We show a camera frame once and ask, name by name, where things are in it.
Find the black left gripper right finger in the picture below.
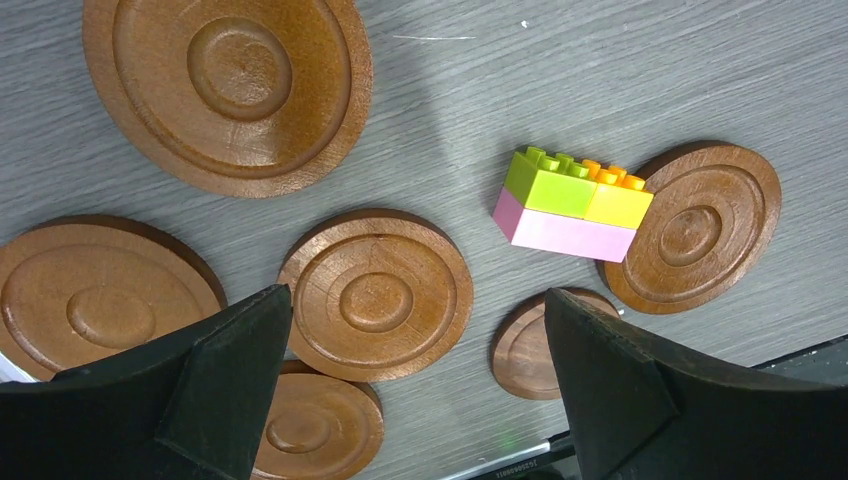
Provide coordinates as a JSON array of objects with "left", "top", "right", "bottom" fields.
[{"left": 545, "top": 289, "right": 847, "bottom": 479}]

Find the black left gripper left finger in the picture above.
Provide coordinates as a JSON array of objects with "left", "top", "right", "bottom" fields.
[{"left": 1, "top": 284, "right": 292, "bottom": 479}]

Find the large brown wooden coaster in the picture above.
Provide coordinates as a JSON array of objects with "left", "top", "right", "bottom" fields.
[{"left": 82, "top": 0, "right": 373, "bottom": 198}]

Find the dark brown wooden coaster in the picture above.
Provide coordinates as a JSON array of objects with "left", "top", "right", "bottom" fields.
[{"left": 490, "top": 287, "right": 621, "bottom": 402}]

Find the pink green yellow toy block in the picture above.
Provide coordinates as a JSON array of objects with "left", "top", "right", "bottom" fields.
[{"left": 493, "top": 146, "right": 654, "bottom": 263}]

